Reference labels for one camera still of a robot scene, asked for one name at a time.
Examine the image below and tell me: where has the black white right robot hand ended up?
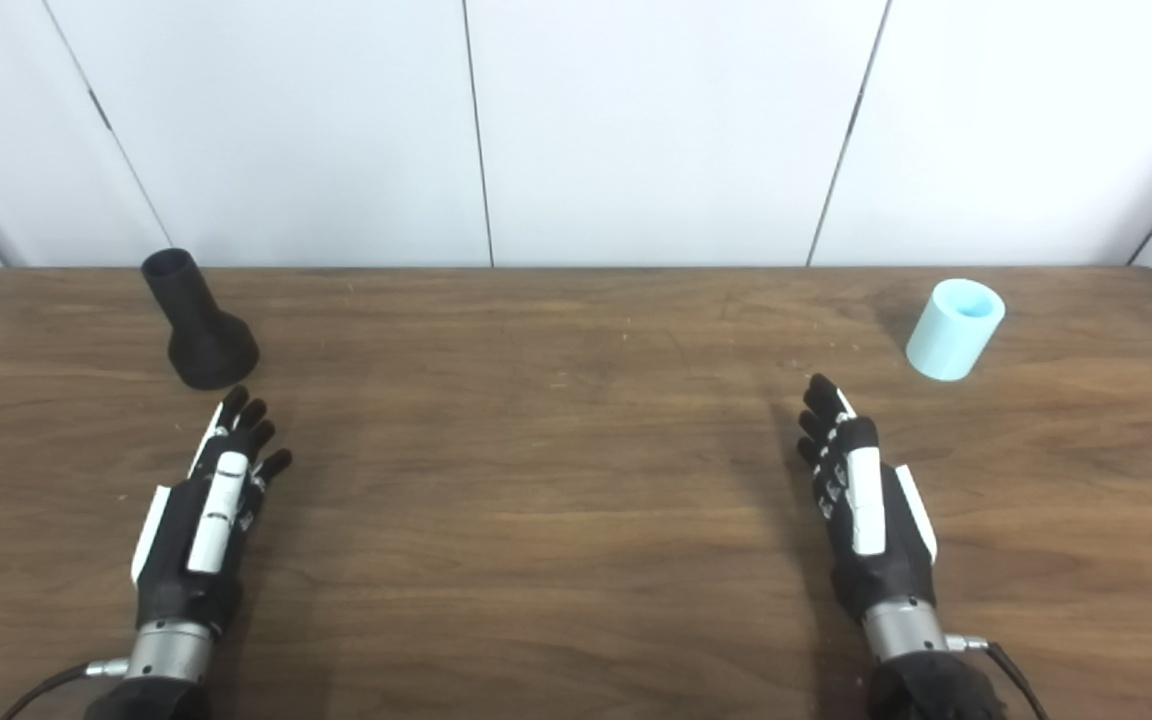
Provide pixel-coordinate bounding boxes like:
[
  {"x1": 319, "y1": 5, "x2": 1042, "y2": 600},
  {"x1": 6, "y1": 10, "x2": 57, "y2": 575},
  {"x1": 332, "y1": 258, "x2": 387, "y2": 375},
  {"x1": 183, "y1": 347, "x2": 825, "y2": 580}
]
[{"x1": 797, "y1": 374, "x2": 939, "y2": 623}]

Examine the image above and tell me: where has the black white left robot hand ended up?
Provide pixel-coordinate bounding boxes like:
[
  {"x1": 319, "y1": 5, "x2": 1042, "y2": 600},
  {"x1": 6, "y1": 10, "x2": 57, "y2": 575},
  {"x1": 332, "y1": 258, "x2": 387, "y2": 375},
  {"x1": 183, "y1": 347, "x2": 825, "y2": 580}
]
[{"x1": 129, "y1": 385, "x2": 294, "y2": 633}]

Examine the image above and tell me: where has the black funnel-shaped nozzle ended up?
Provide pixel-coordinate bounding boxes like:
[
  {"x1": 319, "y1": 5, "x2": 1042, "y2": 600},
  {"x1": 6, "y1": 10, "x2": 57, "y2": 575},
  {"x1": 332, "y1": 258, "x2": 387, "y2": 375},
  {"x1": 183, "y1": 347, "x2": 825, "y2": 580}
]
[{"x1": 141, "y1": 248, "x2": 261, "y2": 391}]

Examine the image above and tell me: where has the light blue cylinder cup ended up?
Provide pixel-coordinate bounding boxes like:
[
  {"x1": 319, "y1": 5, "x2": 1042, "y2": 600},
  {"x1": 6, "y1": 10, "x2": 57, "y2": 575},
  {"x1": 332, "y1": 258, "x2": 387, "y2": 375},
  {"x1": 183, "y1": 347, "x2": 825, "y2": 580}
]
[{"x1": 905, "y1": 279, "x2": 1006, "y2": 382}]

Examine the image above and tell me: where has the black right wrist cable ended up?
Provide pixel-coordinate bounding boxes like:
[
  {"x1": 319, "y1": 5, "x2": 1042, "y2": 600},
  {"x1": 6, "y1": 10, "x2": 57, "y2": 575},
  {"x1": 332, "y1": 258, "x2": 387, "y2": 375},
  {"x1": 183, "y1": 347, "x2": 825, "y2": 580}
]
[{"x1": 946, "y1": 634, "x2": 1053, "y2": 720}]

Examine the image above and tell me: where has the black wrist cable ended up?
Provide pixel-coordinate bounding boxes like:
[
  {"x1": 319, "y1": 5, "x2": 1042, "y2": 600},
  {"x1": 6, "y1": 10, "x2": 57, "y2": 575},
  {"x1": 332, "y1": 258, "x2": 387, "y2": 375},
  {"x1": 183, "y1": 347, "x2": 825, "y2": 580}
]
[
  {"x1": 1, "y1": 658, "x2": 129, "y2": 720},
  {"x1": 946, "y1": 634, "x2": 1053, "y2": 720}
]

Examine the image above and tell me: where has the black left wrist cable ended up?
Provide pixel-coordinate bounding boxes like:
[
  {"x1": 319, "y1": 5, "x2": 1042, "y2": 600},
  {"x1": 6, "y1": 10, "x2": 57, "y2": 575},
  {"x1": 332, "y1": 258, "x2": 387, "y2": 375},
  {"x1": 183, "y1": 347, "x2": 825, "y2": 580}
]
[{"x1": 1, "y1": 658, "x2": 129, "y2": 720}]

